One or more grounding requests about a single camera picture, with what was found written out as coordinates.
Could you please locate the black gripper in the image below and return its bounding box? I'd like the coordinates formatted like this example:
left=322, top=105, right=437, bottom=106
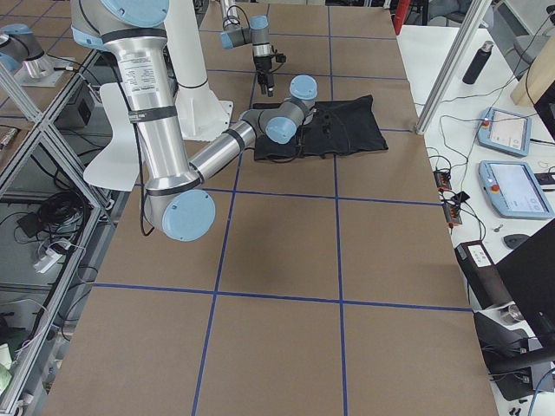
left=254, top=55, right=275, bottom=96

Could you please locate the black printed t-shirt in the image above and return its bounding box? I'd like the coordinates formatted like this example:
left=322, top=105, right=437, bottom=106
left=253, top=94, right=389, bottom=163

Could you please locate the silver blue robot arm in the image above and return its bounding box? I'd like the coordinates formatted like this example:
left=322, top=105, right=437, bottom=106
left=70, top=1, right=317, bottom=241
left=219, top=1, right=278, bottom=97

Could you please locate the white plastic chair shell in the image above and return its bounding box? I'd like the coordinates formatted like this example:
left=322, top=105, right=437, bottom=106
left=83, top=82, right=139, bottom=192

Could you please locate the black water bottle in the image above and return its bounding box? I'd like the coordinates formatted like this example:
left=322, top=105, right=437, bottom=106
left=462, top=41, right=494, bottom=85

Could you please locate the orange terminal block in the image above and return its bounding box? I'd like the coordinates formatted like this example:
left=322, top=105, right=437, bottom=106
left=433, top=170, right=462, bottom=229

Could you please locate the blue teach pendant far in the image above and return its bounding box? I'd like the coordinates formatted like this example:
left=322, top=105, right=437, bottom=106
left=477, top=107, right=532, bottom=157

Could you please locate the blue teach pendant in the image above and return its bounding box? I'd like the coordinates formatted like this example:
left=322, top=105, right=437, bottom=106
left=477, top=107, right=532, bottom=157
left=478, top=160, right=554, bottom=219

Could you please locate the blue teach pendant near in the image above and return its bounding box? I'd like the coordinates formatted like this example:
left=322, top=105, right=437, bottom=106
left=478, top=160, right=554, bottom=219

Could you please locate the black box device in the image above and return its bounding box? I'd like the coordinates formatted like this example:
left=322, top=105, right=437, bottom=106
left=454, top=240, right=513, bottom=309

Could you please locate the black computer mouse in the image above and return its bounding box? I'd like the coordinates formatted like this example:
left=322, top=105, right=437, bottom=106
left=503, top=233, right=529, bottom=250

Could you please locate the black monitor stand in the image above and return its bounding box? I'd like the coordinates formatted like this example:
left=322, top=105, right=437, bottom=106
left=474, top=221, right=554, bottom=400

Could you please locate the white central pedestal column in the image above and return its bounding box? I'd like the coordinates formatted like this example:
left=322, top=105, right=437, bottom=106
left=164, top=0, right=233, bottom=141

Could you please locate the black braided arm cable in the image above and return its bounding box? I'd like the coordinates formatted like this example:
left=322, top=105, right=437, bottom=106
left=112, top=64, right=157, bottom=237

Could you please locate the aluminium frame post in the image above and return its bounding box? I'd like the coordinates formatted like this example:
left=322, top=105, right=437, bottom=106
left=415, top=0, right=492, bottom=135

